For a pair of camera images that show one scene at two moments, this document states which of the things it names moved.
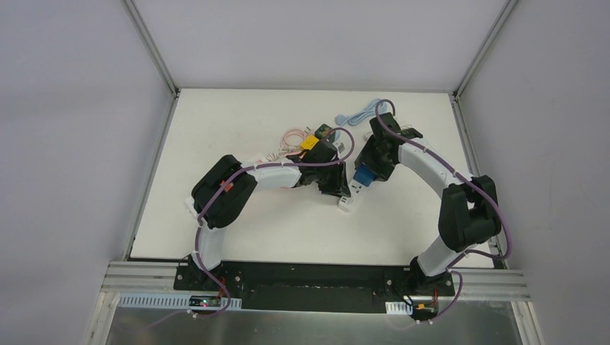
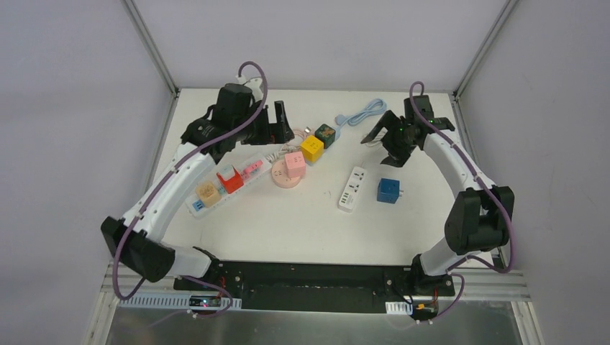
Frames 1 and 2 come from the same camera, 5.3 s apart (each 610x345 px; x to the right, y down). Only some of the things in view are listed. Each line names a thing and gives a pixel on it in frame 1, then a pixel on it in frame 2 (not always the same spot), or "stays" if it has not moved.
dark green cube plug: (324, 131) stays
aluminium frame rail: (126, 277) stays
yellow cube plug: (309, 142) stays
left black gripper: (337, 179) -> (266, 127)
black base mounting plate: (314, 286) stays
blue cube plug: (364, 175) -> (388, 190)
